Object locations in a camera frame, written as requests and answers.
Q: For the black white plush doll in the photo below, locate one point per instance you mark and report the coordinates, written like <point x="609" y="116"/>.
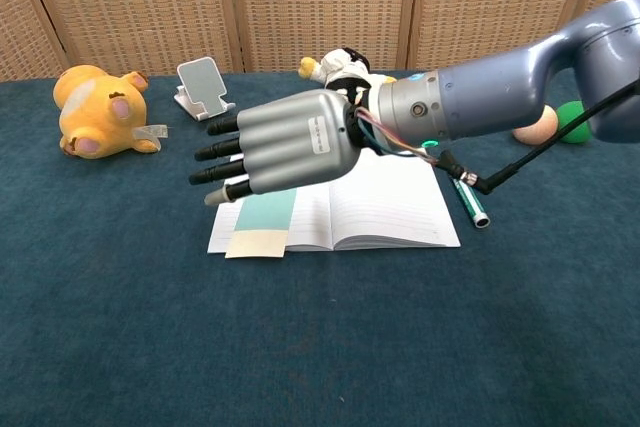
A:
<point x="335" y="64"/>

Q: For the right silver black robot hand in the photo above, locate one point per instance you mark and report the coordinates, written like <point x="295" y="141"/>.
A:
<point x="295" y="142"/>

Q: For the open white lined notebook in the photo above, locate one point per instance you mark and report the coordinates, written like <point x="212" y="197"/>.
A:
<point x="390" y="212"/>

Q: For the yellow plush animal toy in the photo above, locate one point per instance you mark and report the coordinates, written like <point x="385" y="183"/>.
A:
<point x="97" y="114"/>

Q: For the woven wooden folding screen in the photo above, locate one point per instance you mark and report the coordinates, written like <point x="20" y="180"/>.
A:
<point x="150" y="7"/>

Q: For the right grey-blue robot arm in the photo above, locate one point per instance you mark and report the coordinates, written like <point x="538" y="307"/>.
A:
<point x="490" y="92"/>

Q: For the teal cream paper card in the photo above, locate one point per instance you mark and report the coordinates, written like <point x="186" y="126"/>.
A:
<point x="265" y="227"/>

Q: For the green ball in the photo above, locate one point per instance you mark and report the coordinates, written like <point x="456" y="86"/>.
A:
<point x="572" y="122"/>

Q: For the green white marker pen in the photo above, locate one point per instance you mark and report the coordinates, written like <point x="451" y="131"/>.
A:
<point x="472" y="207"/>

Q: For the blue felt table cover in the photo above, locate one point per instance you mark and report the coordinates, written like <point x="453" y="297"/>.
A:
<point x="300" y="337"/>

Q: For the pink ball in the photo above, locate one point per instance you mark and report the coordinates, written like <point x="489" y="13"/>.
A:
<point x="542" y="129"/>

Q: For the white grey phone stand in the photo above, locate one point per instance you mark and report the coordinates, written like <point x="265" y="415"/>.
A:
<point x="200" y="84"/>

